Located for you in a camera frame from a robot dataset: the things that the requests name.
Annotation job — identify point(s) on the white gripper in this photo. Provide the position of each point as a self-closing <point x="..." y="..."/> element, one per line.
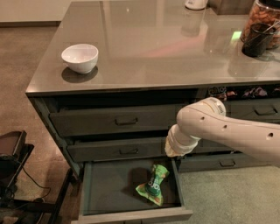
<point x="174" y="144"/>

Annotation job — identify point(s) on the green rice chip bag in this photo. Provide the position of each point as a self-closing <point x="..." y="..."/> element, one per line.
<point x="151" y="190"/>

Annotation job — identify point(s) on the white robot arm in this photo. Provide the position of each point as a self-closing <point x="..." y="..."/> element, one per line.
<point x="206" y="119"/>

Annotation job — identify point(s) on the bottom right drawer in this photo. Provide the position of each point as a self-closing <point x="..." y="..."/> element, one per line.
<point x="198" y="163"/>

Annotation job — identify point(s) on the middle left drawer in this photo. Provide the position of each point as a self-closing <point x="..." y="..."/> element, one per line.
<point x="117" y="149"/>

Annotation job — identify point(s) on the open bottom left drawer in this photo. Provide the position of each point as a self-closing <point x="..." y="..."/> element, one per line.
<point x="109" y="194"/>

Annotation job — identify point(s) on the snack bag in top drawer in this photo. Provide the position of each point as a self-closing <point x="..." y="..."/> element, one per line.
<point x="218" y="92"/>

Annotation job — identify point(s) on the top right drawer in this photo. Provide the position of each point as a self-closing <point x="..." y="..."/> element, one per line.
<point x="261" y="110"/>

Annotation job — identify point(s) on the top left drawer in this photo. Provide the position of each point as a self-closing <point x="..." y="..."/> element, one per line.
<point x="98" y="121"/>

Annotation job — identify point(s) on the white container on counter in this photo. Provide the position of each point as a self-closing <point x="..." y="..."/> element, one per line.
<point x="196" y="5"/>

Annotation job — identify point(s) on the grey kitchen island cabinet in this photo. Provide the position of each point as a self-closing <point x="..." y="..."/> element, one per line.
<point x="151" y="52"/>

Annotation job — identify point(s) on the white ceramic bowl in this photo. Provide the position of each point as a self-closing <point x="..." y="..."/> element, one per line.
<point x="81" y="58"/>

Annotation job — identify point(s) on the black cup with utensils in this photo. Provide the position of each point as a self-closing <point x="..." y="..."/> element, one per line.
<point x="258" y="39"/>

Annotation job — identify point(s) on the glass jar of snacks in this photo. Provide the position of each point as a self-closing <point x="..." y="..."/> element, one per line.
<point x="265" y="12"/>

